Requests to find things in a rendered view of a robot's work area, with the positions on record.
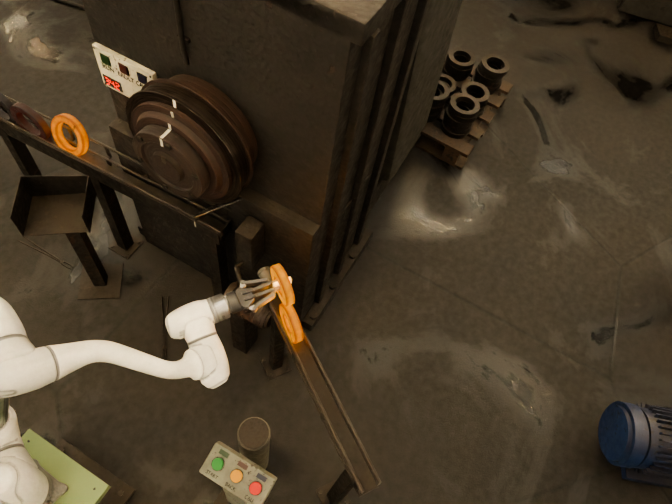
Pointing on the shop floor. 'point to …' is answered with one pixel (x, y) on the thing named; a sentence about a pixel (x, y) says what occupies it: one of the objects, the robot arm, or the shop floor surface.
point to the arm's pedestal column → (120, 491)
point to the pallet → (464, 104)
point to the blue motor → (638, 441)
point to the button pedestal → (239, 492)
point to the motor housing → (247, 324)
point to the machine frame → (281, 119)
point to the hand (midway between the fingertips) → (282, 283)
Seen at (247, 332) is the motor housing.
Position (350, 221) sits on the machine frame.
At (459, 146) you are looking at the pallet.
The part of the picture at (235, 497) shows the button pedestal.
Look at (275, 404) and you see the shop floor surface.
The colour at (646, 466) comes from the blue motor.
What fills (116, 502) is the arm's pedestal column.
